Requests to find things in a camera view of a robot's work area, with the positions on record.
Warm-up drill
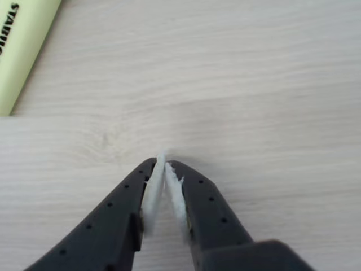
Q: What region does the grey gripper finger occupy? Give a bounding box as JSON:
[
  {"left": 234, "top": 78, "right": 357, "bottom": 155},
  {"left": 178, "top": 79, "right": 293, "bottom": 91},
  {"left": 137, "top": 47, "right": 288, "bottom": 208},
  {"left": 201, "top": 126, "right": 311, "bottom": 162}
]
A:
[
  {"left": 25, "top": 152, "right": 167, "bottom": 271},
  {"left": 165, "top": 160, "right": 309, "bottom": 271}
]

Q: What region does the yellow highlighter pen black cap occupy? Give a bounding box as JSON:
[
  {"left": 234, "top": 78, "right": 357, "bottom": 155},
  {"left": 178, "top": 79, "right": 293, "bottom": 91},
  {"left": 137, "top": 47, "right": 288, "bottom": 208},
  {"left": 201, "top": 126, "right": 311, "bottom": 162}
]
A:
[{"left": 0, "top": 0, "right": 62, "bottom": 116}]

